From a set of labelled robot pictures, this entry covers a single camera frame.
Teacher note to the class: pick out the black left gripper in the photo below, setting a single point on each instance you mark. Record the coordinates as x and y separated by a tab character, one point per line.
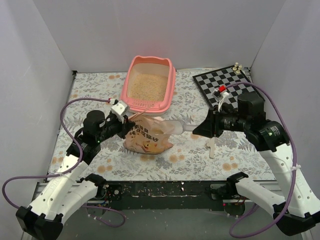
124	125

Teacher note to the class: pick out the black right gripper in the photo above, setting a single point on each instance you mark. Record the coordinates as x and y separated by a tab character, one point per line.
213	123

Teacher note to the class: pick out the pink cat litter bag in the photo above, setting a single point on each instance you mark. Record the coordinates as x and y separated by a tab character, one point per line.
148	135

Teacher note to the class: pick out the clear plastic scoop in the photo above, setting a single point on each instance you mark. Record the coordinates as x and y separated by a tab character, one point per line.
172	127

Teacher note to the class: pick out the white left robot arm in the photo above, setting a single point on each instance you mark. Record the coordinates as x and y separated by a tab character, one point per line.
45	216

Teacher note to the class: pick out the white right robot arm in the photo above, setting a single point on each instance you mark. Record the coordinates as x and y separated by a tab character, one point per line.
297	209

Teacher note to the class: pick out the pink cat litter box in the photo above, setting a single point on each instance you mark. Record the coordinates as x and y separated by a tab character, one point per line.
149	85

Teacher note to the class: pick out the floral table mat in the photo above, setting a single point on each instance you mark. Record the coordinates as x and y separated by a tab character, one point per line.
187	160

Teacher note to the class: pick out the black grey chessboard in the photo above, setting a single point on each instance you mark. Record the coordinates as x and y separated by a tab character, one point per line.
209	81

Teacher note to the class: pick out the white plastic bracket piece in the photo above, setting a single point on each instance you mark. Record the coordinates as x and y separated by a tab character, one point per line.
211	144

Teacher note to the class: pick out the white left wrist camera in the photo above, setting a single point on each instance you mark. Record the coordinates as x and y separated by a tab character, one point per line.
119	108

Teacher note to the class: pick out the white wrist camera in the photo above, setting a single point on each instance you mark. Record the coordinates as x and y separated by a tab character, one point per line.
221	95
119	108

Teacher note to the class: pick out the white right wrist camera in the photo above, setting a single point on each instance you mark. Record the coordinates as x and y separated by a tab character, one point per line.
221	95

